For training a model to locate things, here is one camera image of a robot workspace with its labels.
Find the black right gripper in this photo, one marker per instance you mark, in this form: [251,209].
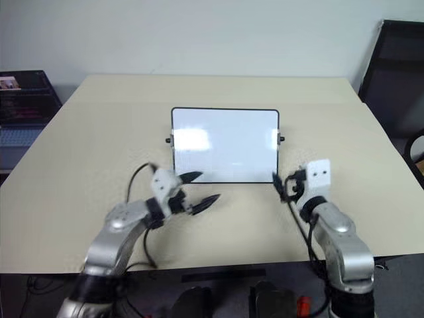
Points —
[295,186]

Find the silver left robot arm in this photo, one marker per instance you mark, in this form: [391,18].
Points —
[112,238]

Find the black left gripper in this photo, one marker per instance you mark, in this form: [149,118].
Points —
[179,202]

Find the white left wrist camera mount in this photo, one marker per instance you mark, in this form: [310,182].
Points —
[164,185]

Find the dark rounded shape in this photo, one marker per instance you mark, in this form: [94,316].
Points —
[193,303]
[273,299]

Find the brown cardboard box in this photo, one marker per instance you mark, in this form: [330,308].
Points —
[420,167]

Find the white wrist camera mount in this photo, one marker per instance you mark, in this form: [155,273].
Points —
[318,180]
[164,185]

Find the white desktop whiteboard black frame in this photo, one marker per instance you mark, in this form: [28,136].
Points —
[225,149]

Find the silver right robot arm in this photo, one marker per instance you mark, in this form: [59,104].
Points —
[344,245]

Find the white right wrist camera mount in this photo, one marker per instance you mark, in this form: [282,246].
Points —
[318,180]

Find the small red object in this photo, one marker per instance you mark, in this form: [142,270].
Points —
[304,305]

